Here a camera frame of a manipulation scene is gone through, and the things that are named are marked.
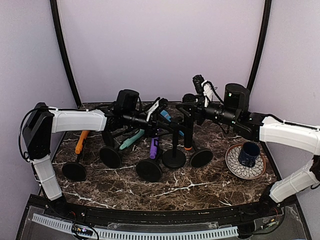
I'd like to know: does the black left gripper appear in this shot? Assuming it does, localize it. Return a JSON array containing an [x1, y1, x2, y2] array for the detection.
[[124, 110, 174, 139]]

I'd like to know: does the stand holding purple microphone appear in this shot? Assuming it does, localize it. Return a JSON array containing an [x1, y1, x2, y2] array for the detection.
[[135, 149, 163, 183]]

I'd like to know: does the black microphone orange ring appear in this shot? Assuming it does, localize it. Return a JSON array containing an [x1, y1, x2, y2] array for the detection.
[[181, 93, 197, 151]]

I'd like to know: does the white slotted cable duct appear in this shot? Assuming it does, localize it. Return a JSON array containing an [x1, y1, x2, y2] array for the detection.
[[31, 213, 239, 240]]

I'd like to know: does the light blue toy microphone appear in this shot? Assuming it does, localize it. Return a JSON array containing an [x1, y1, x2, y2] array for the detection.
[[160, 110, 184, 137]]

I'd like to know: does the fallen stand holding orange microphone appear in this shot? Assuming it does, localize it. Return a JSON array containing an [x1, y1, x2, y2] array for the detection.
[[61, 153, 87, 182]]

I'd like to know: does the fallen stand holding green microphone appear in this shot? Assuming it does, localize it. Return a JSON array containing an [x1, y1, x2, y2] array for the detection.
[[99, 146, 122, 169]]

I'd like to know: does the purple toy microphone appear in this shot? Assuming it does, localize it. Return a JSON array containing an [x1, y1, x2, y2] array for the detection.
[[149, 137, 159, 160]]

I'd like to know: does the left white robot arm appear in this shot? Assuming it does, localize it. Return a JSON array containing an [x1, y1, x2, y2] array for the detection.
[[18, 89, 160, 218]]

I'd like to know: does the mint green toy microphone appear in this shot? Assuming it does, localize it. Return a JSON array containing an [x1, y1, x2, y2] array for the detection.
[[119, 129, 145, 150]]

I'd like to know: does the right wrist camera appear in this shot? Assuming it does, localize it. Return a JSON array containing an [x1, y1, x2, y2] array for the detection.
[[192, 74, 217, 108]]

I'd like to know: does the dark blue ceramic cup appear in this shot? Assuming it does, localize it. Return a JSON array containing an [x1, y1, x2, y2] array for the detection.
[[238, 141, 261, 168]]

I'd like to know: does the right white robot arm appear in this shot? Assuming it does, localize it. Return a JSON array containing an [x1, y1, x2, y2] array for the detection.
[[191, 76, 320, 217]]

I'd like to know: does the black microphone stand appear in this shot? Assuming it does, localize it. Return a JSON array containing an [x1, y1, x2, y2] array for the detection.
[[162, 123, 186, 170]]

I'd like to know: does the orange toy microphone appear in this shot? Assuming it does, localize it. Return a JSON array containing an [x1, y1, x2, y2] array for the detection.
[[75, 130, 90, 155]]

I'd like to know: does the left black frame post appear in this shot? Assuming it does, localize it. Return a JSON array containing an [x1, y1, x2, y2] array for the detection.
[[49, 0, 82, 108]]

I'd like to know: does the stand holding blue microphone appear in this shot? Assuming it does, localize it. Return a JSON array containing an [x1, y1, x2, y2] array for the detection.
[[190, 140, 214, 168]]

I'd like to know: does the patterned ceramic saucer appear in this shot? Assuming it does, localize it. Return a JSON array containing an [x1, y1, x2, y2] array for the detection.
[[225, 144, 267, 180]]

